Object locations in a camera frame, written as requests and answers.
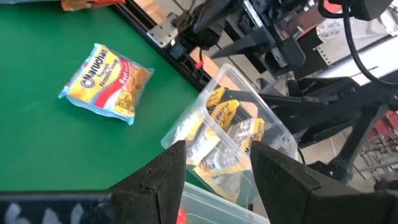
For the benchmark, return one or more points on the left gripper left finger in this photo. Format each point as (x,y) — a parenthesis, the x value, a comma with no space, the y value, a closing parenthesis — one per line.
(155,193)

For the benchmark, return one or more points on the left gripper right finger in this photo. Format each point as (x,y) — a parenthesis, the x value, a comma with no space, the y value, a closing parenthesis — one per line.
(280,193)

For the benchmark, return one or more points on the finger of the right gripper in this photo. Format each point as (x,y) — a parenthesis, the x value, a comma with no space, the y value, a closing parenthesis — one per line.
(245,48)
(224,9)

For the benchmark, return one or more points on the Saucy Noods red noodle pack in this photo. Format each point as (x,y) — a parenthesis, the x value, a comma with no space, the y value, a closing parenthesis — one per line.
(182,216)
(90,3)

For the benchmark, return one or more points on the Maruchan beef ramen pack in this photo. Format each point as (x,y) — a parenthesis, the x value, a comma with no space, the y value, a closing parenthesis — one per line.
(105,84)

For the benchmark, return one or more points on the small red tag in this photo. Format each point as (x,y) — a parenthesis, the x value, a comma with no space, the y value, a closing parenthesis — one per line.
(199,65)

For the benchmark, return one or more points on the clear plastic bin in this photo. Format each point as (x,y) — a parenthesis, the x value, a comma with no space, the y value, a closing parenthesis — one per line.
(280,140)
(211,208)

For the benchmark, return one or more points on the white board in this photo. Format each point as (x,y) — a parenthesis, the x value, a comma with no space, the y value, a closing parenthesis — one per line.
(339,53)

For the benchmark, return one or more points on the green table mat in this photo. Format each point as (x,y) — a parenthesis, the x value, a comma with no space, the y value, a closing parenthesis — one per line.
(37,140)

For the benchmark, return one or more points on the silver metal bracket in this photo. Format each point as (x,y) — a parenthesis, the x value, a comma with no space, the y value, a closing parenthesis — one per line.
(161,31)

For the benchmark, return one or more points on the black aluminium table frame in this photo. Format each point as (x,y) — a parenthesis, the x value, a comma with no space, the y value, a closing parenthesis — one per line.
(155,45)

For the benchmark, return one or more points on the black desk frame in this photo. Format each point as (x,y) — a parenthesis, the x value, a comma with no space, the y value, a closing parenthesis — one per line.
(326,102)

